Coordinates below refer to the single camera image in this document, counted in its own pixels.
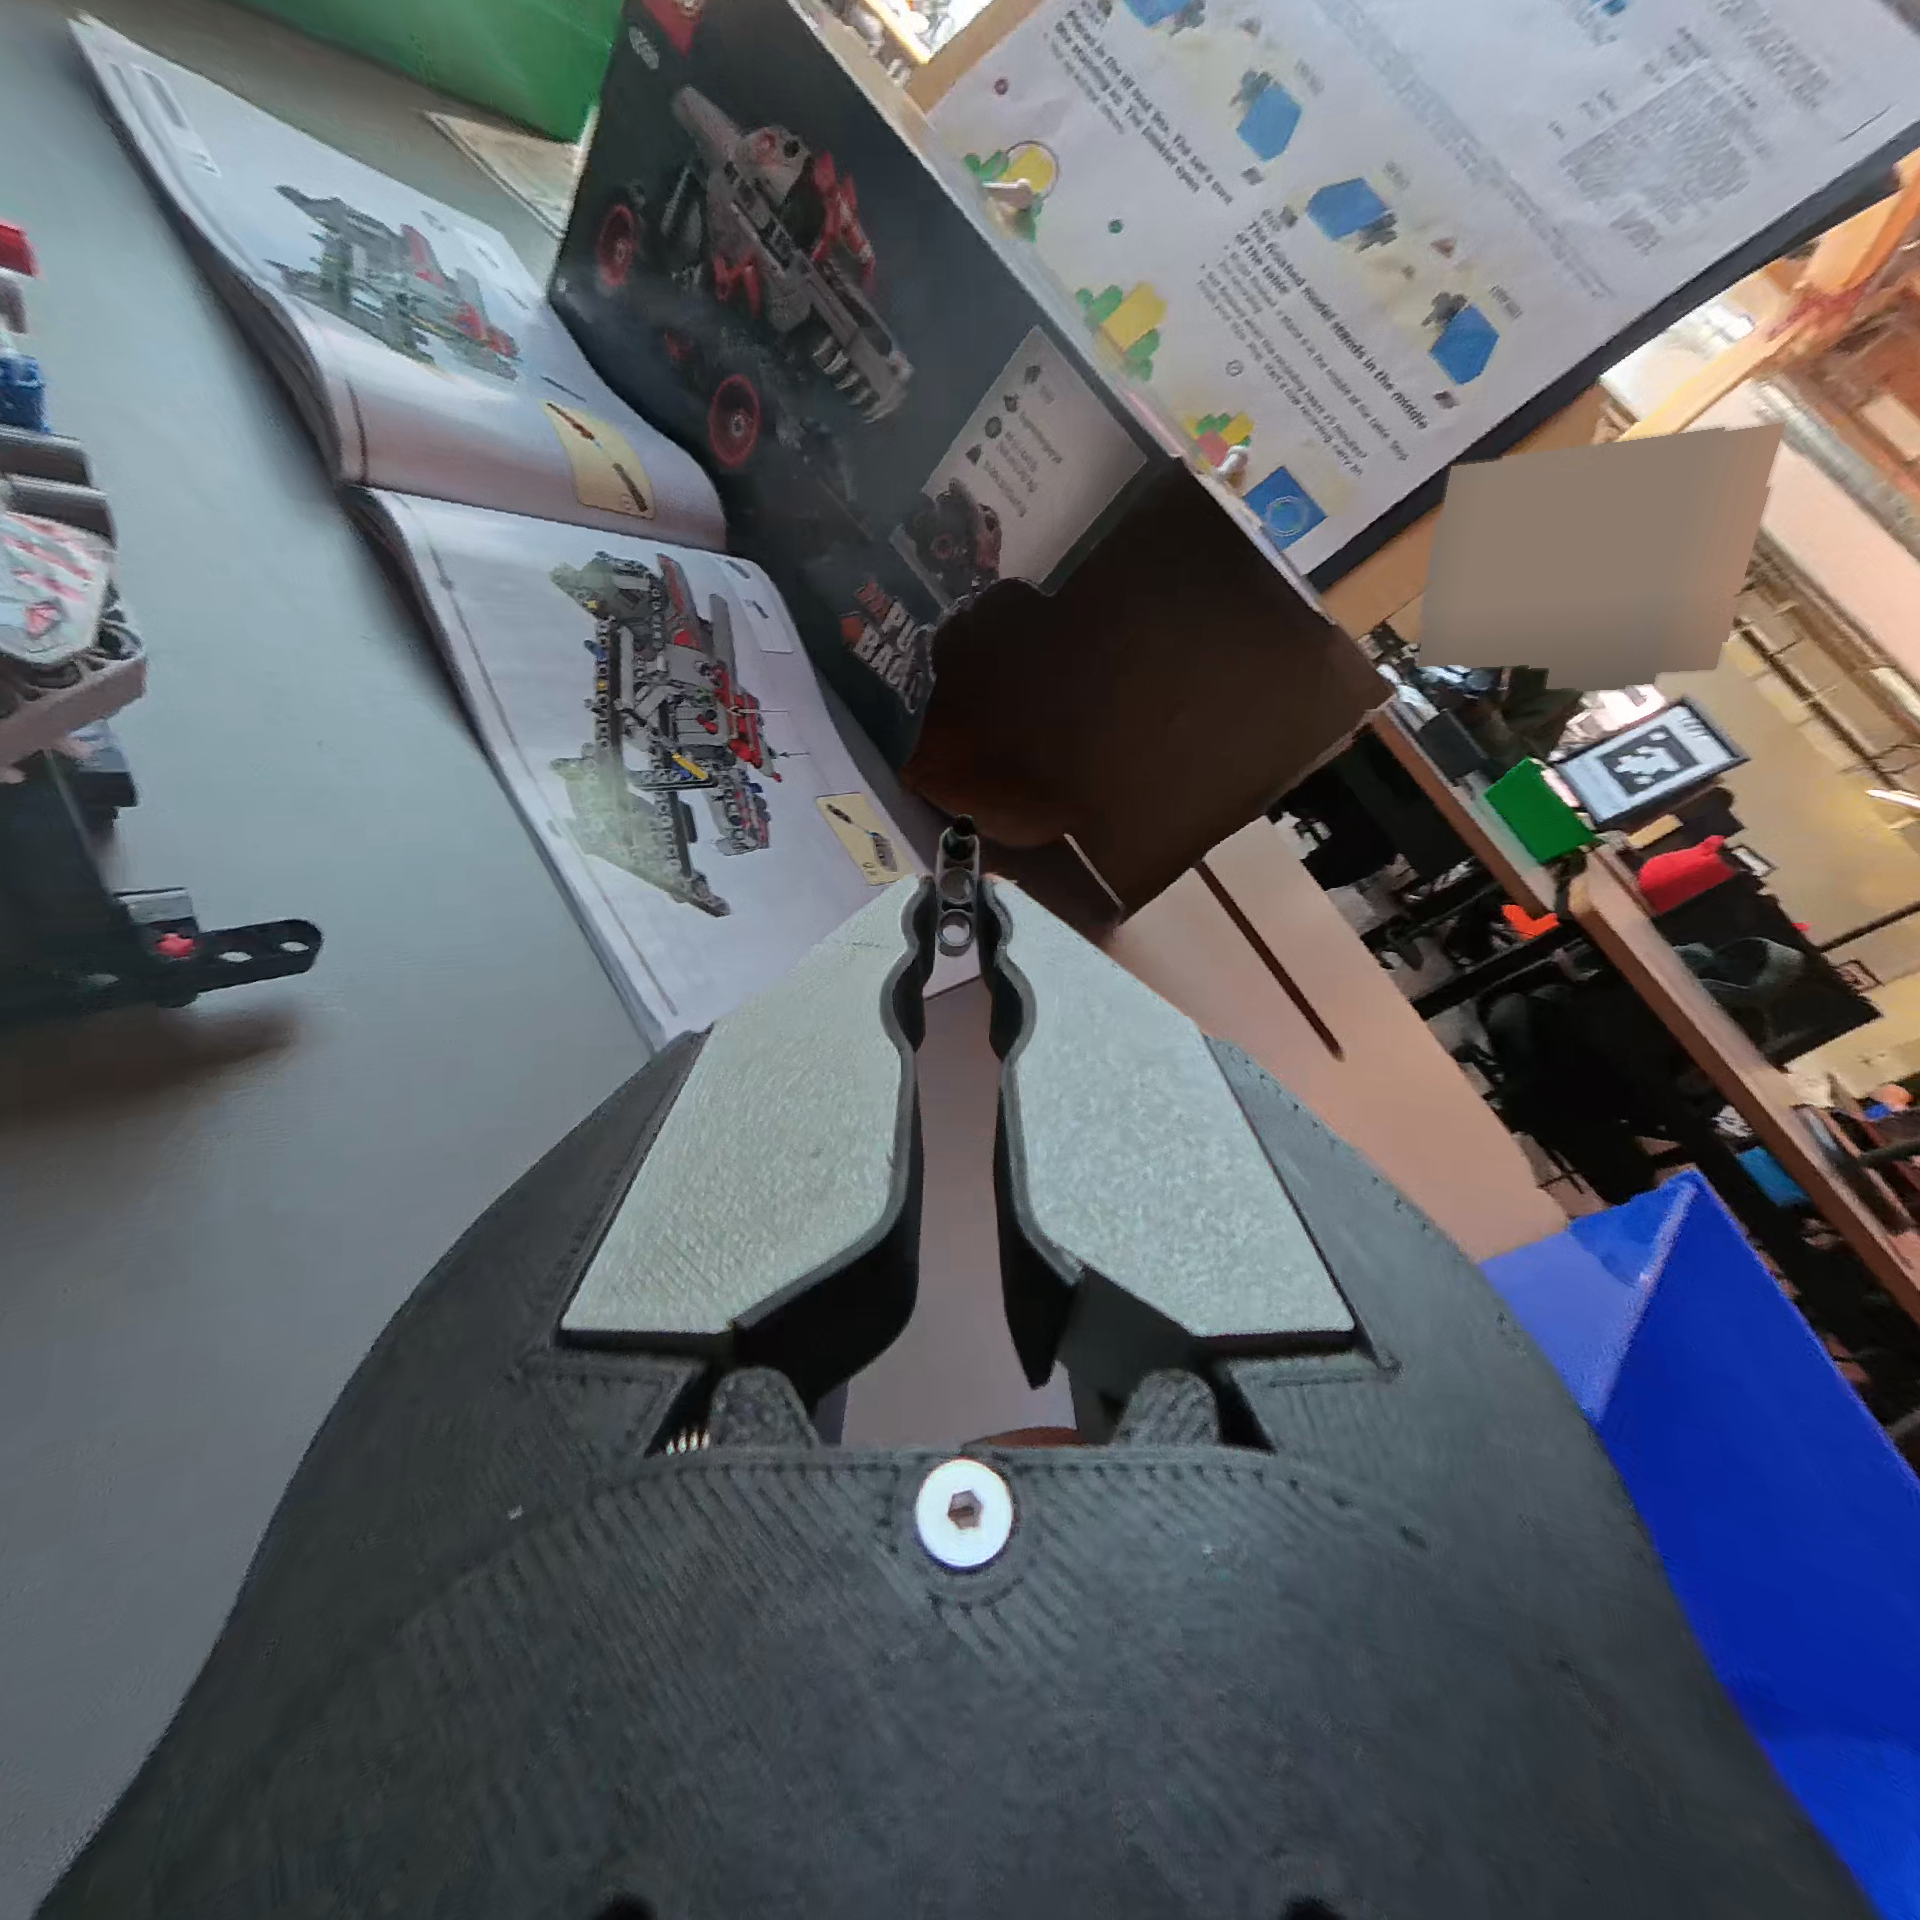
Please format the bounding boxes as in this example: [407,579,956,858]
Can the red object on workbench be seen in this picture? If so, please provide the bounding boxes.
[1634,835,1744,916]

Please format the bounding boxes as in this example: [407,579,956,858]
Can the small green box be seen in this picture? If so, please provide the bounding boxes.
[1483,756,1598,866]

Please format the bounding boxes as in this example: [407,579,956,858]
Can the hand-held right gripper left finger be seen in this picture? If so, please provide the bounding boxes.
[558,873,941,1406]

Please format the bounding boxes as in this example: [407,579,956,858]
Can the black and red lego model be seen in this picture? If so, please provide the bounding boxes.
[0,218,326,1029]

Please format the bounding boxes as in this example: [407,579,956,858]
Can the white instruction poster board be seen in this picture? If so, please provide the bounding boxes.
[926,0,1920,592]

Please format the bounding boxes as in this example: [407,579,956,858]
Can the blue plastic bin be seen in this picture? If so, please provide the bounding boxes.
[1481,1168,1920,1920]

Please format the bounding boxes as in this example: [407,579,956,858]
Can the black lego set box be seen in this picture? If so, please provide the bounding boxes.
[547,0,1396,919]

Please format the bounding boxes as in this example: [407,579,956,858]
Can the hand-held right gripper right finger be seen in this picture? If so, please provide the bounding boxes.
[978,878,1360,1392]

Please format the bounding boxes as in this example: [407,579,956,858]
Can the black and white marker tag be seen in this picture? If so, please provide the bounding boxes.
[1553,703,1750,832]

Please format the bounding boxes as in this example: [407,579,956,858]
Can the open lego instruction booklet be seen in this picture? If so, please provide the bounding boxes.
[66,13,981,1048]

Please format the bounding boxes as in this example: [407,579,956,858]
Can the wooden workbench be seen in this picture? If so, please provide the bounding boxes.
[1371,712,1920,1322]

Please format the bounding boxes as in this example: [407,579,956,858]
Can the green plastic bin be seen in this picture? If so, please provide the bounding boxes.
[227,0,628,143]

